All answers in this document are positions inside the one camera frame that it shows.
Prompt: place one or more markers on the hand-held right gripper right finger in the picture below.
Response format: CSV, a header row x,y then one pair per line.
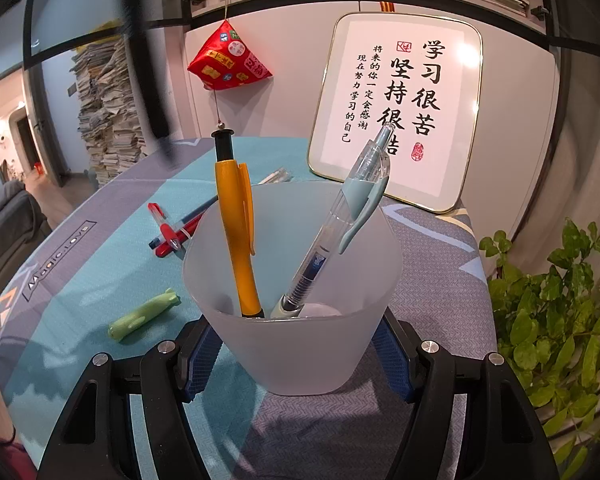
x,y
395,360

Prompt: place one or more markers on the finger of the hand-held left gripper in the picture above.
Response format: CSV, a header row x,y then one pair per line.
x,y
140,35

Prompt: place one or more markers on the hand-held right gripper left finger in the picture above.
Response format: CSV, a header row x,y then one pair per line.
x,y
200,370

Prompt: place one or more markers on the frosted plastic cup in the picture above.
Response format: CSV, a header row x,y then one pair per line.
x,y
300,355

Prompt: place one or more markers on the slim red pen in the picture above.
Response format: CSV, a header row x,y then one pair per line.
x,y
192,221

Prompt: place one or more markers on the orange pen with black tip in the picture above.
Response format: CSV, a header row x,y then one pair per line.
x,y
235,220

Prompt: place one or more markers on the dark blue pen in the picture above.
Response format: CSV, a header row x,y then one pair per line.
x,y
205,205

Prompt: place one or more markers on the clear pen with light-blue grip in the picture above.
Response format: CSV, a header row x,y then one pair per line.
x,y
360,195

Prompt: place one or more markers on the clear white capped pen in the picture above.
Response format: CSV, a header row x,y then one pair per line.
x,y
275,177

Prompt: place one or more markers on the yellow bag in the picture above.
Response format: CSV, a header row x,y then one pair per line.
x,y
105,25

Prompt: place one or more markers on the light green novelty eraser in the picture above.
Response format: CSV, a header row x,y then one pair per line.
x,y
145,315

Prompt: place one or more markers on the stack of papers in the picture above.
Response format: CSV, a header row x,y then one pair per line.
x,y
110,110

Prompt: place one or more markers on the red hanging pyramid ornament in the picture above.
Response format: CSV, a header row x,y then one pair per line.
x,y
225,60

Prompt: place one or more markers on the green potted plant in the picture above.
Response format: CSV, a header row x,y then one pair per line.
x,y
545,320

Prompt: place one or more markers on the person's dark red clothing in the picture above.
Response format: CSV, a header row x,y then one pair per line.
x,y
5,460

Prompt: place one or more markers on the grey sofa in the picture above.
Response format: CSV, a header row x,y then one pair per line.
x,y
10,225

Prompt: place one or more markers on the orange striped ribbon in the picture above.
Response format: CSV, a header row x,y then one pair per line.
x,y
386,6

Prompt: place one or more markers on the framed calligraphy sign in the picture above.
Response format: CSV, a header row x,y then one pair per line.
x,y
445,110

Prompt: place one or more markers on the grey striped curtain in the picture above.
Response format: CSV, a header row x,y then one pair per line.
x,y
590,135

